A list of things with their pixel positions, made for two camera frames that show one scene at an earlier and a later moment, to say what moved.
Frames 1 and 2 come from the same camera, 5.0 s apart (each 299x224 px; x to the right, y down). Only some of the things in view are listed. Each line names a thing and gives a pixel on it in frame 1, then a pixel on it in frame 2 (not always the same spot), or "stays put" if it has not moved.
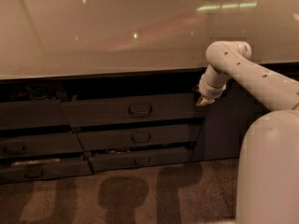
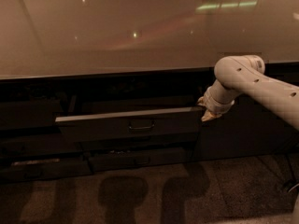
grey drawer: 40,144 stays put
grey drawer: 93,108 -> 180,123
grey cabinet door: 225,123 stays put
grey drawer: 115,161 stays put
